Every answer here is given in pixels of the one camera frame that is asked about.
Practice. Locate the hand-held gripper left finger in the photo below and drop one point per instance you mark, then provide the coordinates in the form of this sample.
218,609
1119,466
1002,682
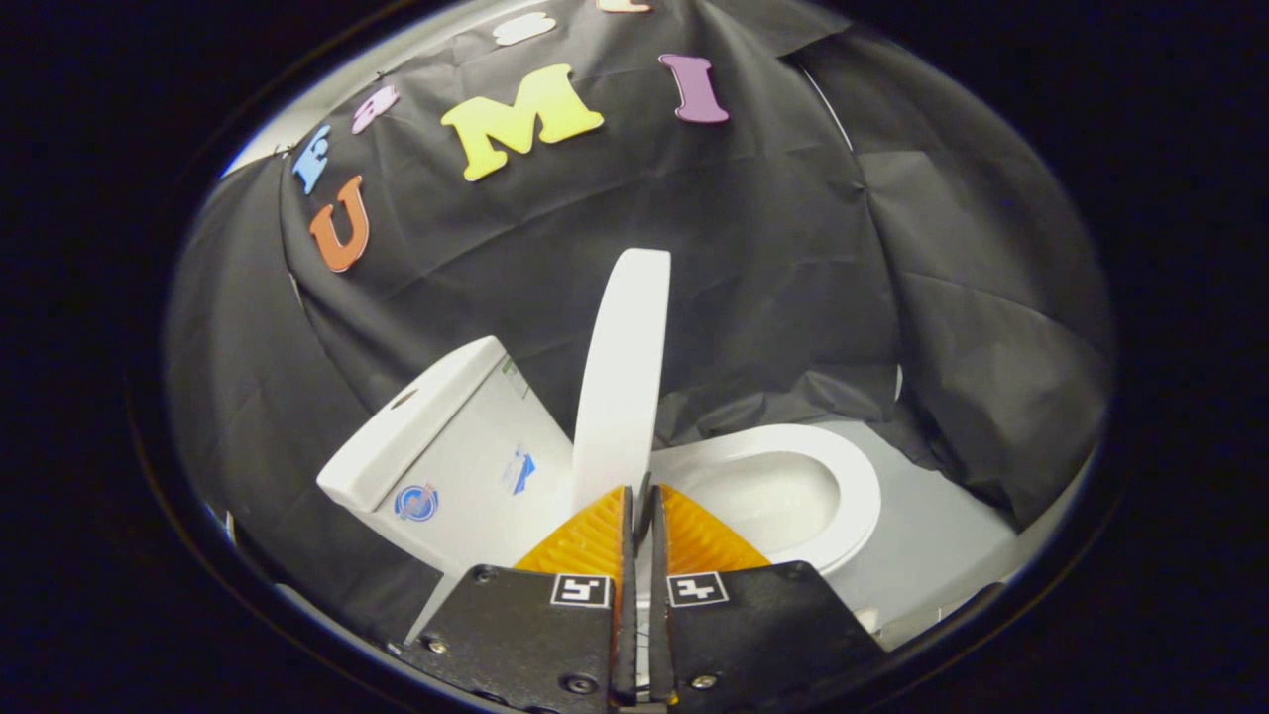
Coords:
627,595

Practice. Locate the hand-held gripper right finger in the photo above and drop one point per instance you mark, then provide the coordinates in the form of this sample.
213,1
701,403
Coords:
658,595

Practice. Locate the white toilet lid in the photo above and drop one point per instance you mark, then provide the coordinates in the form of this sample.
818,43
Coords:
625,377

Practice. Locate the white toilet bowl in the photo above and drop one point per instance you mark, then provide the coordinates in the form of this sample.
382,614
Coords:
763,501

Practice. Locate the white toilet seat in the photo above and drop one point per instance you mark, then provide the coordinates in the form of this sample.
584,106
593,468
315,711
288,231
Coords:
858,496

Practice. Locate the black backdrop cloth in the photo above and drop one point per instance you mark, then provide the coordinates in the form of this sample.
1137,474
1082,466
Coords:
753,278

